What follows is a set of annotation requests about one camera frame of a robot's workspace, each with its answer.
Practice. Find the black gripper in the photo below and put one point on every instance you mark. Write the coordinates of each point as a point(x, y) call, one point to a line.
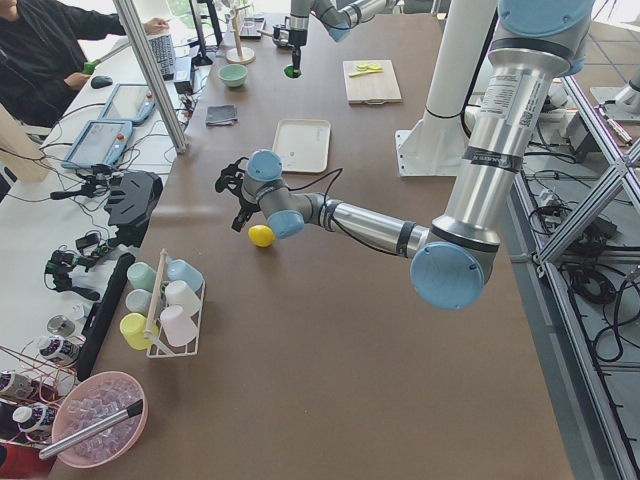
point(245, 204)
point(296, 50)

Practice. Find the wooden mug tree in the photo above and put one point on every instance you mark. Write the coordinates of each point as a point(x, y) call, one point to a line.
point(238, 54)

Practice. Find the black keyboard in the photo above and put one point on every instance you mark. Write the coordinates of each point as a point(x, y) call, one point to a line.
point(164, 53)

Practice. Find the pink plastic cup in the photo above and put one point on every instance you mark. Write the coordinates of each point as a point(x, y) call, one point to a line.
point(178, 327)

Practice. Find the metal tongs black tip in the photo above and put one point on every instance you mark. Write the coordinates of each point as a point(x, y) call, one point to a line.
point(65, 443)

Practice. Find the yellow plastic cup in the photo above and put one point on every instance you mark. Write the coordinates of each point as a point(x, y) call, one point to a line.
point(132, 327)

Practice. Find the green lime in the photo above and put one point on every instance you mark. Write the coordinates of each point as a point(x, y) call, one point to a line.
point(292, 72)

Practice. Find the pale grey-blue plastic cup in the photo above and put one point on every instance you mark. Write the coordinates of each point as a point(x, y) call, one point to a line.
point(138, 301)

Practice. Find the bamboo cutting board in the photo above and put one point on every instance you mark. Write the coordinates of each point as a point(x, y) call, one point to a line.
point(373, 89)

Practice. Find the white bottle dark label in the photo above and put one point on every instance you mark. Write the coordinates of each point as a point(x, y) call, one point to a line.
point(58, 350)

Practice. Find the cream rabbit tray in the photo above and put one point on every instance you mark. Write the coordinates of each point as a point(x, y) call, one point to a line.
point(302, 145)

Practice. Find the white wire cup rack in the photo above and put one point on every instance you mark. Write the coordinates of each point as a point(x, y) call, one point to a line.
point(160, 347)

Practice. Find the blue teach pendant near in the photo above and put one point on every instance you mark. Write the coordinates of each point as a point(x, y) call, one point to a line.
point(101, 142)

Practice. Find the grey folded cloth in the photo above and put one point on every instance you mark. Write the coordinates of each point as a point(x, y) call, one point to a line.
point(219, 115)

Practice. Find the blue teach pendant far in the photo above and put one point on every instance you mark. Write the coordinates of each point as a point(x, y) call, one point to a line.
point(129, 102)

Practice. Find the black plastic bracket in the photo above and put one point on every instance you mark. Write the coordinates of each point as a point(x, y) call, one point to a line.
point(132, 199)

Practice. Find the black long case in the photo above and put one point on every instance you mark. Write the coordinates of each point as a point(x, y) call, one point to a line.
point(102, 319)

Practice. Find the blue plastic cup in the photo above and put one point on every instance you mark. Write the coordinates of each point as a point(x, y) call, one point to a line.
point(179, 269)

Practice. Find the mint green bowl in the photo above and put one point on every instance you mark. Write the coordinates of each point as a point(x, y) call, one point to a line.
point(233, 75)

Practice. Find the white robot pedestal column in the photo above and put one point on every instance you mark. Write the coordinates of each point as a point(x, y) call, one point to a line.
point(434, 146)

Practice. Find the yellow lemon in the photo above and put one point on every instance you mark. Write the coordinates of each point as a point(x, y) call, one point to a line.
point(261, 236)

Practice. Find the person in black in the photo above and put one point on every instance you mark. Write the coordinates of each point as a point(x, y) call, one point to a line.
point(42, 62)

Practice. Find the yellow plastic knife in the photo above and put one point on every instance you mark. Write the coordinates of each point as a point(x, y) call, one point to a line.
point(365, 71)

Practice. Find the blue teach pendant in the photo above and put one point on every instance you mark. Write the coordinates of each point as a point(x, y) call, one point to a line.
point(101, 142)
point(129, 102)

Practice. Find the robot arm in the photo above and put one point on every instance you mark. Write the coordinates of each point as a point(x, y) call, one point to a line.
point(338, 22)
point(429, 181)

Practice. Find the aluminium frame post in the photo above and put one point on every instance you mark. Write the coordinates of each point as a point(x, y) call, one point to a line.
point(138, 39)

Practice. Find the black computer mouse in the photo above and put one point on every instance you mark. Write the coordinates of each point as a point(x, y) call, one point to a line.
point(99, 82)

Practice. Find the green plastic cup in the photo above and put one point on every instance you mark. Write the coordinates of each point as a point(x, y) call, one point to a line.
point(141, 276)

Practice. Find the pink ice bowl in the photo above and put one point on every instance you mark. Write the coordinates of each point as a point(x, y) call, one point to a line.
point(93, 400)

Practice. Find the cream plastic cup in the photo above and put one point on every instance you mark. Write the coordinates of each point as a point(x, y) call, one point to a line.
point(178, 292)

